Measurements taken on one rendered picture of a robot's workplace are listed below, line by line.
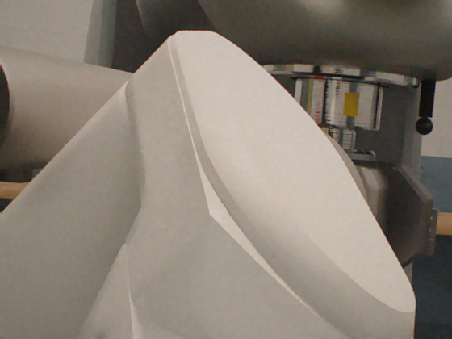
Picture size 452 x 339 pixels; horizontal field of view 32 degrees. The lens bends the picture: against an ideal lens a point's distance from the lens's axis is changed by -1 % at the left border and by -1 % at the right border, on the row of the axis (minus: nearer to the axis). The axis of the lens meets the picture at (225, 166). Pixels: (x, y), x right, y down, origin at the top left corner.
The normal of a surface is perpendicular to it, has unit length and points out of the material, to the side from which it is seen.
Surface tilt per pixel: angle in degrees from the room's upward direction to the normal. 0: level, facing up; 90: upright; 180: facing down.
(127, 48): 90
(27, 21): 90
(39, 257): 82
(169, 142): 60
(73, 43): 90
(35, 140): 120
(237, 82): 43
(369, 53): 148
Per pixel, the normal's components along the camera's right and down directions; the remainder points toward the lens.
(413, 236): -0.35, 0.00
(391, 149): 0.07, 0.06
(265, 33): -0.57, 0.69
